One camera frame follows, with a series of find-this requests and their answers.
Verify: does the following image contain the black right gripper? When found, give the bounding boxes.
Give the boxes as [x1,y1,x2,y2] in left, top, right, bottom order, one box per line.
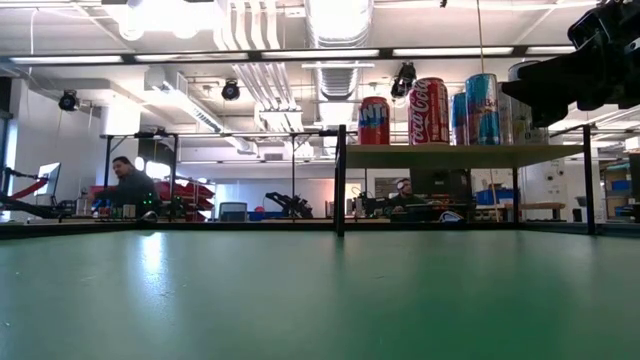
[501,0,640,128]

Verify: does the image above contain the teal Red Bull can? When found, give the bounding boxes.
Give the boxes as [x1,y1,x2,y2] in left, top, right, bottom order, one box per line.
[464,72,502,146]

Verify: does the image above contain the blue silver Red Bull can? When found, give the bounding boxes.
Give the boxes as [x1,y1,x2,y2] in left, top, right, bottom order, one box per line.
[450,91,470,146]

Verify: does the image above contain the red Coca-Cola can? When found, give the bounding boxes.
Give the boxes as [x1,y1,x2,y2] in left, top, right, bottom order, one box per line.
[407,76,451,146]

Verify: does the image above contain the orange-red Fanta can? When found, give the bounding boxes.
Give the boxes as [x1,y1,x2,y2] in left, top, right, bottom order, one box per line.
[357,96,392,146]

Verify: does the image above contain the wooden bench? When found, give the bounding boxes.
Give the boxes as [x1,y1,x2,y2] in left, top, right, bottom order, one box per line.
[519,201,569,221]

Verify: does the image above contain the blue bins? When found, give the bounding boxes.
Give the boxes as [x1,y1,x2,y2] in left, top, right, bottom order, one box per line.
[474,187,516,206]

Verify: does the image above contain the wooden storage rack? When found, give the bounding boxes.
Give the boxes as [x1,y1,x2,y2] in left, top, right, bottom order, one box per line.
[602,159,640,221]

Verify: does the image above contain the large black monitor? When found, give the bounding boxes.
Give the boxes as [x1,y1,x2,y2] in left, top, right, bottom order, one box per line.
[409,168,471,201]

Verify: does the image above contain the person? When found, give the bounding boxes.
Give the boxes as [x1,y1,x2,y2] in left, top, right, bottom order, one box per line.
[92,155,162,221]
[387,177,431,221]

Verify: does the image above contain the black bar with light strips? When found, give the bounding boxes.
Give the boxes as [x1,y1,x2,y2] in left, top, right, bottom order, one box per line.
[7,44,576,66]

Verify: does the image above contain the green table mat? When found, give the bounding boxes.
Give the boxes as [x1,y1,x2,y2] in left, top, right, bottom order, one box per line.
[0,227,640,360]

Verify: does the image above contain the grey chair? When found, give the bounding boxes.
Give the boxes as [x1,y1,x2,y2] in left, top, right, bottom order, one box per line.
[218,201,249,223]

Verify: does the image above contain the computer monitor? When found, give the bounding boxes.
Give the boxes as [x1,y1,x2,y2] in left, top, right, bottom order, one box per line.
[33,162,62,199]

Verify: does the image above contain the yellow hanging cable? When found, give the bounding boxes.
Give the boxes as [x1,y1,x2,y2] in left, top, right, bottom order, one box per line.
[474,0,486,76]

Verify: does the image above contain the black hanging camera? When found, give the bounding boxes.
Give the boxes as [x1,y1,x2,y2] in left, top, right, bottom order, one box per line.
[390,60,419,100]

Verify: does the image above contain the silver corrugated air duct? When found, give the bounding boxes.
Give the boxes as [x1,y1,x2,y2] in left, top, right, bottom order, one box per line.
[304,0,374,101]

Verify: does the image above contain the black aluminium table frame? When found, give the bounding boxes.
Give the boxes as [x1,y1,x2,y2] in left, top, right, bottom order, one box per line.
[0,218,640,241]

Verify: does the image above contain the black dome camera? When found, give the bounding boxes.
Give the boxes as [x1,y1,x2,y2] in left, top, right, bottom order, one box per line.
[58,89,81,112]
[220,79,242,102]

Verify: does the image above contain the black workstation frame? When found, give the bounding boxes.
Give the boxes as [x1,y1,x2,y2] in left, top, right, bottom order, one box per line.
[99,128,341,221]

